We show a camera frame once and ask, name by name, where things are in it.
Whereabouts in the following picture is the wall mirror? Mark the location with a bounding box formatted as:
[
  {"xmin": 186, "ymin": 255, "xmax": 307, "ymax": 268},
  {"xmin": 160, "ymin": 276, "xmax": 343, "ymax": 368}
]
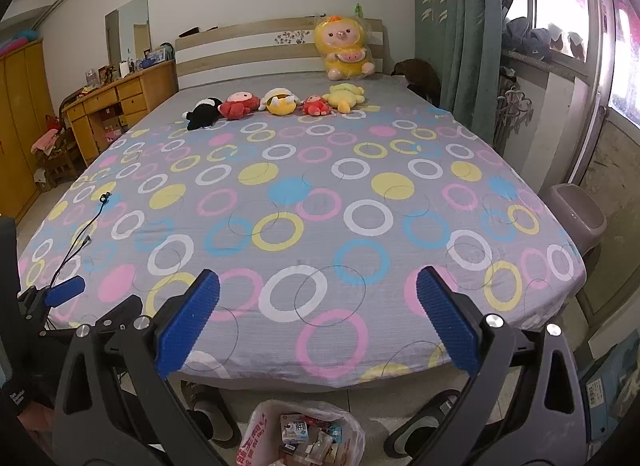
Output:
[{"xmin": 104, "ymin": 0, "xmax": 151, "ymax": 81}]

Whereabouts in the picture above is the green curtain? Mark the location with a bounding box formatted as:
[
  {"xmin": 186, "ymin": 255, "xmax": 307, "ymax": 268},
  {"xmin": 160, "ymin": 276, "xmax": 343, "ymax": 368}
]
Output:
[{"xmin": 414, "ymin": 0, "xmax": 506, "ymax": 157}]

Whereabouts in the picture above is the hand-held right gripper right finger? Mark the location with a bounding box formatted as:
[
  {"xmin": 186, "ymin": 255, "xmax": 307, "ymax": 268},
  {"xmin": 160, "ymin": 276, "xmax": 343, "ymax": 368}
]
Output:
[{"xmin": 415, "ymin": 266, "xmax": 588, "ymax": 466}]

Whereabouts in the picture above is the dark brown cloth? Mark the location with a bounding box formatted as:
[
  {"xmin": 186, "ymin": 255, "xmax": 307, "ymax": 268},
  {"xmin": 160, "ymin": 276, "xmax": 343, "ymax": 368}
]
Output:
[{"xmin": 391, "ymin": 58, "xmax": 442, "ymax": 107}]

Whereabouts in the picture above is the dark blue cloth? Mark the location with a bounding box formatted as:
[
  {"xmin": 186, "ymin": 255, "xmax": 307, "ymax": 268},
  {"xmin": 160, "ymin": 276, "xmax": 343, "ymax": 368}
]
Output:
[{"xmin": 502, "ymin": 16, "xmax": 551, "ymax": 60}]

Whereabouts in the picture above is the small red plush toy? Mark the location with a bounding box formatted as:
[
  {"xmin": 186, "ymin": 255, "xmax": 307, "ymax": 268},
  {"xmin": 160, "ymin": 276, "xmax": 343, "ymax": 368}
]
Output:
[{"xmin": 300, "ymin": 94, "xmax": 332, "ymax": 118}]

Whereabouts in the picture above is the pink cloth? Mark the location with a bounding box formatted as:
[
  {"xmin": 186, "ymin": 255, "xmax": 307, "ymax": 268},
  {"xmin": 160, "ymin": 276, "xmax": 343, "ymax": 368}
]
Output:
[{"xmin": 31, "ymin": 128, "xmax": 61, "ymax": 157}]

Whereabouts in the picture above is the person's left foot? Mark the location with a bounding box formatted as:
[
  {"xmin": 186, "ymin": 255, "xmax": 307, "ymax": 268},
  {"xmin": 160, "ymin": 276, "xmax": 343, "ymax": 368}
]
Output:
[{"xmin": 180, "ymin": 380, "xmax": 243, "ymax": 449}]

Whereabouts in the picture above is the blue cardboard box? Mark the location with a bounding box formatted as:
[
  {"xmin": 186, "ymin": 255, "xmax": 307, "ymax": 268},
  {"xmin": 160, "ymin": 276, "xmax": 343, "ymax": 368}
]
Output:
[{"xmin": 580, "ymin": 331, "xmax": 640, "ymax": 447}]

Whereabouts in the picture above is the black cable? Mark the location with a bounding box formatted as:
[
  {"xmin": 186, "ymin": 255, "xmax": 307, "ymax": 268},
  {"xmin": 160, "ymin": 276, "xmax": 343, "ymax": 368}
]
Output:
[{"xmin": 37, "ymin": 192, "xmax": 113, "ymax": 297}]

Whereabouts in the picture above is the large yellow pig plush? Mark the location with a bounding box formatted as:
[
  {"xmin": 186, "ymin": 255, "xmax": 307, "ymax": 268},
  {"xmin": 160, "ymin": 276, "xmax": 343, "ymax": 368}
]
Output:
[{"xmin": 314, "ymin": 14, "xmax": 378, "ymax": 81}]

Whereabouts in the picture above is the person's right foot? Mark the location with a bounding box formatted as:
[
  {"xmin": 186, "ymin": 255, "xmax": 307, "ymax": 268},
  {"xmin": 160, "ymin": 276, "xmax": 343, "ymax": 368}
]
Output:
[{"xmin": 382, "ymin": 388, "xmax": 468, "ymax": 457}]

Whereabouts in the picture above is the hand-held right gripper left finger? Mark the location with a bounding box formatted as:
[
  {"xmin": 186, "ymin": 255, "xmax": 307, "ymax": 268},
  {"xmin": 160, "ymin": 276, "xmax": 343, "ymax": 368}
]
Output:
[{"xmin": 51, "ymin": 268, "xmax": 222, "ymax": 466}]

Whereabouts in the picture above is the grey bedsheet with coloured rings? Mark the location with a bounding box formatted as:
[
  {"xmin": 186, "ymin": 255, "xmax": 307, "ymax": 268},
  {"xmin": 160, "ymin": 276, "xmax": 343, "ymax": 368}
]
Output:
[{"xmin": 17, "ymin": 70, "xmax": 588, "ymax": 392}]

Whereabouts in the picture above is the person's foot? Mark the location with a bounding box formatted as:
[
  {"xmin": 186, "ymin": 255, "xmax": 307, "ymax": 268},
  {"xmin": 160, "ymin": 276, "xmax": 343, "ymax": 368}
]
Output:
[
  {"xmin": 382, "ymin": 388, "xmax": 468, "ymax": 457},
  {"xmin": 180, "ymin": 380, "xmax": 243, "ymax": 449}
]

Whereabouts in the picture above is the wooden chair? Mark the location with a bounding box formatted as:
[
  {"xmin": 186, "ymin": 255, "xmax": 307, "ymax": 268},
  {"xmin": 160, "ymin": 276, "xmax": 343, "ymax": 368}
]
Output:
[{"xmin": 35, "ymin": 116, "xmax": 83, "ymax": 187}]

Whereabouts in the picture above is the yellow wooden wardrobe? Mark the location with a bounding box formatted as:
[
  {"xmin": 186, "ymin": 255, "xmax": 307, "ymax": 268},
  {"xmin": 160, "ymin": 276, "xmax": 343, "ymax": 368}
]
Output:
[{"xmin": 0, "ymin": 38, "xmax": 56, "ymax": 219}]

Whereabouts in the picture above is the white and blue milk carton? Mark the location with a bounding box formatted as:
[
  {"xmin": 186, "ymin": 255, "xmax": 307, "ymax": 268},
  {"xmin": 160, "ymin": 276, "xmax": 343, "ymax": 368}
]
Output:
[{"xmin": 280, "ymin": 413, "xmax": 308, "ymax": 444}]

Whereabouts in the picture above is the yellow duck plush toy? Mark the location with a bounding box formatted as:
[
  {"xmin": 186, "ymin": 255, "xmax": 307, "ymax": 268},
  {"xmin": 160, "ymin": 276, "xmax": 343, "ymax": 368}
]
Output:
[{"xmin": 321, "ymin": 83, "xmax": 367, "ymax": 114}]

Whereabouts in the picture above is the wooden bed headboard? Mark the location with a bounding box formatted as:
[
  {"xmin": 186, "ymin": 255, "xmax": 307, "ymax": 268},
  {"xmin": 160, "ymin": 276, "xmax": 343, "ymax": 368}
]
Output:
[{"xmin": 174, "ymin": 17, "xmax": 386, "ymax": 92}]

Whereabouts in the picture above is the pink and teal bundle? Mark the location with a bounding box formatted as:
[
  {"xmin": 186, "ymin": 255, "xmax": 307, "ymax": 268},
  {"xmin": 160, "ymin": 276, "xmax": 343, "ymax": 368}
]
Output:
[{"xmin": 0, "ymin": 28, "xmax": 41, "ymax": 55}]

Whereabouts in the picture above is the wooden desk with drawers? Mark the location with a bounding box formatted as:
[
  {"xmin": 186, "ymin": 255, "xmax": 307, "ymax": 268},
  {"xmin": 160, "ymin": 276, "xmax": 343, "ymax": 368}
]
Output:
[{"xmin": 62, "ymin": 60, "xmax": 179, "ymax": 167}]

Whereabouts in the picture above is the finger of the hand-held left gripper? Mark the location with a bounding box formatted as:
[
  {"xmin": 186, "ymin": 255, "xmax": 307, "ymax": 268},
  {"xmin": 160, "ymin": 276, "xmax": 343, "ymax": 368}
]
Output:
[
  {"xmin": 17, "ymin": 273, "xmax": 87, "ymax": 331},
  {"xmin": 47, "ymin": 294, "xmax": 145, "ymax": 345}
]

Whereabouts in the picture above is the white plastic bag red print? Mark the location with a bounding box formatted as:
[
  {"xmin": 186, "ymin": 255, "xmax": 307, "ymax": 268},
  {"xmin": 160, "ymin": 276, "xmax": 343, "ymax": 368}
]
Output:
[{"xmin": 235, "ymin": 398, "xmax": 367, "ymax": 466}]

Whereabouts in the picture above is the black plush toy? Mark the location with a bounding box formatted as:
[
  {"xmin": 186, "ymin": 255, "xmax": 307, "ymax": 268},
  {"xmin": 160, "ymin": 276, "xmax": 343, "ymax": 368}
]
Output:
[{"xmin": 181, "ymin": 97, "xmax": 224, "ymax": 131}]

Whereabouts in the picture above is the round yellow plush toy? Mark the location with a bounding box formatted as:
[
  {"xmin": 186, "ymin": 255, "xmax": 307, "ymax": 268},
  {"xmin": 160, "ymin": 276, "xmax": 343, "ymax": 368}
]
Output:
[{"xmin": 259, "ymin": 87, "xmax": 303, "ymax": 117}]

